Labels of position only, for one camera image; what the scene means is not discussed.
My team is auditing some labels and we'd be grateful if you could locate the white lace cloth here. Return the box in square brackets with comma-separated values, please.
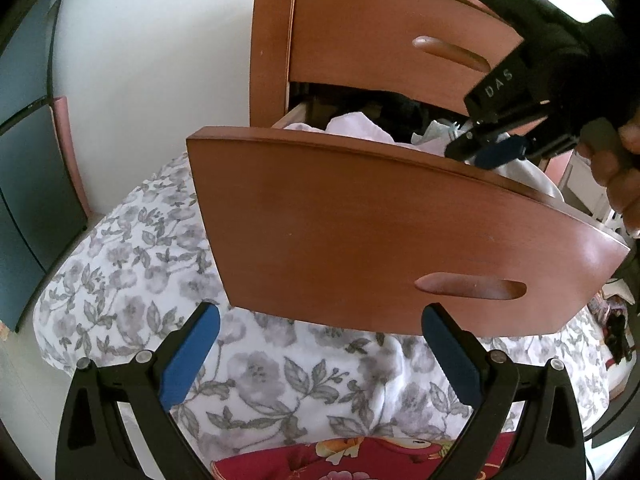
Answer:
[409, 119, 564, 200]

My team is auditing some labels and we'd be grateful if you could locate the pale pink cloth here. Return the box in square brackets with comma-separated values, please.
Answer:
[285, 112, 395, 144]

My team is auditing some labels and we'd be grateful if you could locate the wooden drawer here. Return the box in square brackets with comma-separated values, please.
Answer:
[186, 127, 628, 337]
[290, 0, 521, 114]

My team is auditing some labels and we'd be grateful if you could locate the person's right hand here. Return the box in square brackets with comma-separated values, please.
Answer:
[577, 110, 640, 238]

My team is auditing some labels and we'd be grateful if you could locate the wooden nightstand cabinet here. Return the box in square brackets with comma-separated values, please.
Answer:
[247, 0, 574, 206]

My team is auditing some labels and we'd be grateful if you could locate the grey floral bed sheet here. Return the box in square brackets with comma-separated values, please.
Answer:
[30, 152, 614, 461]

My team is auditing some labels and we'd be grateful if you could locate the red floral blanket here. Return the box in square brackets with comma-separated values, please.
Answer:
[209, 432, 516, 480]

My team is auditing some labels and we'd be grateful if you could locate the dark teal wardrobe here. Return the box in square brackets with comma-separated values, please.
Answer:
[1, 0, 88, 332]

